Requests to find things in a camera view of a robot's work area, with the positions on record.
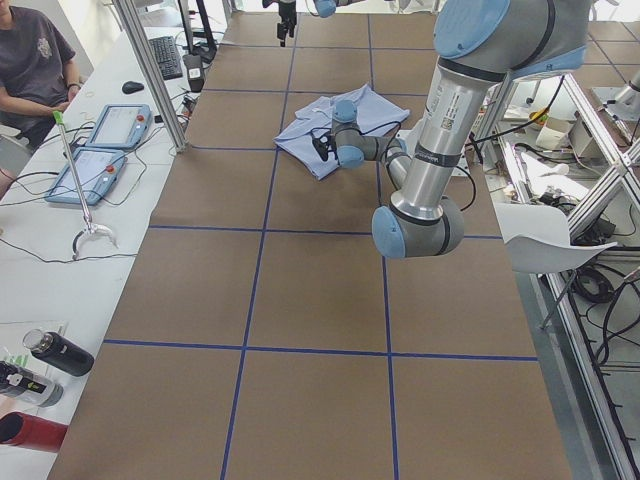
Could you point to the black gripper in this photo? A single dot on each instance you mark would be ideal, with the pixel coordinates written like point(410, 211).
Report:
point(327, 148)
point(286, 18)

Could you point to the blue striped button shirt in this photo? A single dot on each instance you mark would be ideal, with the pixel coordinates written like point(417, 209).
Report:
point(358, 120)

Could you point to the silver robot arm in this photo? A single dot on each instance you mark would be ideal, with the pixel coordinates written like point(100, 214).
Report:
point(323, 8)
point(479, 44)

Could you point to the black keyboard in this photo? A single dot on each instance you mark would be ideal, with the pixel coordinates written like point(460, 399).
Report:
point(167, 57)

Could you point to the black computer mouse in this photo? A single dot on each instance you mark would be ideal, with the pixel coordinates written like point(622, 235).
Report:
point(130, 87)

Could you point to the upper blue teach pendant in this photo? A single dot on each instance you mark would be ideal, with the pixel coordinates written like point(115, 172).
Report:
point(120, 126)

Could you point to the blue teach pendant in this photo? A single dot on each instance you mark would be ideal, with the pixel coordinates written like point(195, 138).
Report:
point(98, 171)
point(120, 126)

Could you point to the white cardboard box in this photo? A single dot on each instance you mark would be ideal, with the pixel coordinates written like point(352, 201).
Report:
point(553, 134)

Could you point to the white plastic chair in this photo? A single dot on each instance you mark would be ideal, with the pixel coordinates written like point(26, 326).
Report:
point(537, 238)

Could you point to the lower blue teach pendant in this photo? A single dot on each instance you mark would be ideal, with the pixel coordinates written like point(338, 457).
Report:
point(98, 171)

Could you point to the metal reacher grabber tool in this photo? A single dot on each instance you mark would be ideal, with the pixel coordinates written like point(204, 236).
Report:
point(91, 228)

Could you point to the seated person dark shirt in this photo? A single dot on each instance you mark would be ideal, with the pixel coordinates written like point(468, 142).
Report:
point(38, 72)

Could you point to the black water bottle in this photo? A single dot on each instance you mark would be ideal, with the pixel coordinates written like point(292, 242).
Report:
point(57, 351)

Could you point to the grey labelled bottle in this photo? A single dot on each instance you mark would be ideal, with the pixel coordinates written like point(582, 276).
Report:
point(27, 386)

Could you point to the red cylinder bottle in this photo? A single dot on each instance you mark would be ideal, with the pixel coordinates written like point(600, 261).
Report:
point(22, 430)

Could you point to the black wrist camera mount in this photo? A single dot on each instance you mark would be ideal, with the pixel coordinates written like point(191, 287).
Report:
point(316, 141)

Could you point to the aluminium frame post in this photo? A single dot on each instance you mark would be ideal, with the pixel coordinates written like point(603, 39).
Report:
point(151, 71)

